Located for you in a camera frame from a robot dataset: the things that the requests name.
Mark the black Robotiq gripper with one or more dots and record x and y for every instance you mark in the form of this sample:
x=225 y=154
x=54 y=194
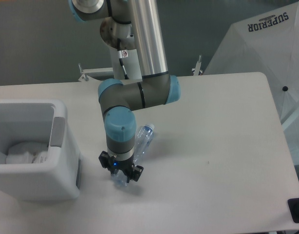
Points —
x=131 y=171

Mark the clear plastic water bottle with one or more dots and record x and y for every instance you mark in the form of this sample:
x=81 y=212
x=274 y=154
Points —
x=143 y=138

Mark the clear plastic bag printed label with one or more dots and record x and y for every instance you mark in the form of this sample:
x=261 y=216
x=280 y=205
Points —
x=27 y=153

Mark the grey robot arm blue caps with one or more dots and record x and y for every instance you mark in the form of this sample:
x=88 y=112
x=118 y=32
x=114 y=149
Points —
x=119 y=98

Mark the white plastic trash can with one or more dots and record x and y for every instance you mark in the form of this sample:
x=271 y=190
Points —
x=44 y=121

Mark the black device at table corner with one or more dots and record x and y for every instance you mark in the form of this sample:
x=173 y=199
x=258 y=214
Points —
x=293 y=204

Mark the white Superior umbrella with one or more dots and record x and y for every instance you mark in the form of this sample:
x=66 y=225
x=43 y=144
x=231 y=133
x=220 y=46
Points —
x=269 y=44

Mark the white pedestal base frame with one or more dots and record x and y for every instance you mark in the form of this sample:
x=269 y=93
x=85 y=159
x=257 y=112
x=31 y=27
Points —
x=105 y=73

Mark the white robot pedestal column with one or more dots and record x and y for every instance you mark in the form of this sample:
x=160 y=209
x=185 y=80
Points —
x=120 y=41

